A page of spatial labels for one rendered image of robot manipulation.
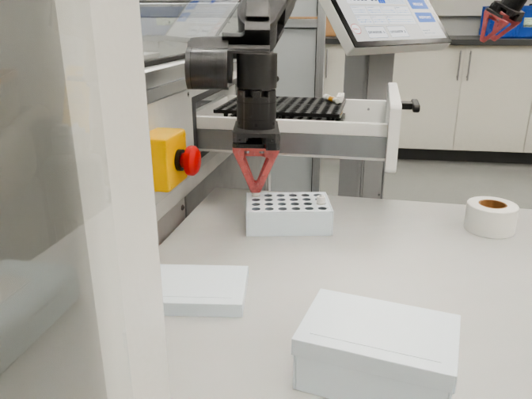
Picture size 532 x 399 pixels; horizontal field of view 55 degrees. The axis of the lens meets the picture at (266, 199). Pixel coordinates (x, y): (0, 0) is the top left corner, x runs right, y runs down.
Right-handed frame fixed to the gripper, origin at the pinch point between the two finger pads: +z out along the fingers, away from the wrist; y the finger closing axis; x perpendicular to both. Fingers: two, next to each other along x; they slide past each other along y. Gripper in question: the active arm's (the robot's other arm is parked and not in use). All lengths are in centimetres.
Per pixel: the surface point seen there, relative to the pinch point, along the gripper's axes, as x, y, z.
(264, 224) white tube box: 1.4, 6.8, 3.5
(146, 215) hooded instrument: -3, 59, -17
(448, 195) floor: 119, -227, 75
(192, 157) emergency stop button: -8.1, 9.5, -6.7
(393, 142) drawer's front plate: 21.4, -4.3, -6.2
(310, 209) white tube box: 8.0, 4.9, 1.9
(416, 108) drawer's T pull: 27.4, -13.9, -10.1
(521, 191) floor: 168, -234, 74
